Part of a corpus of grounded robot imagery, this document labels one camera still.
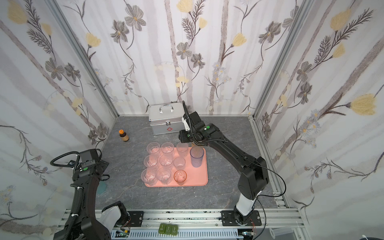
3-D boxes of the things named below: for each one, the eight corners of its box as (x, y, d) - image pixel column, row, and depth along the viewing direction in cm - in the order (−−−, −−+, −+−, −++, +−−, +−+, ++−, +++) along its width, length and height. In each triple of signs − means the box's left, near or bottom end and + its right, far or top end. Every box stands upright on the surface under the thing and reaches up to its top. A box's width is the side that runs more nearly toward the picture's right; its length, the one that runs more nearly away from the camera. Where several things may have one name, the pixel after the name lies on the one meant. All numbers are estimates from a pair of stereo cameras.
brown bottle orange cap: (123, 141, 107) (117, 132, 99) (124, 137, 109) (119, 129, 101) (128, 141, 107) (123, 132, 99) (129, 137, 109) (124, 129, 101)
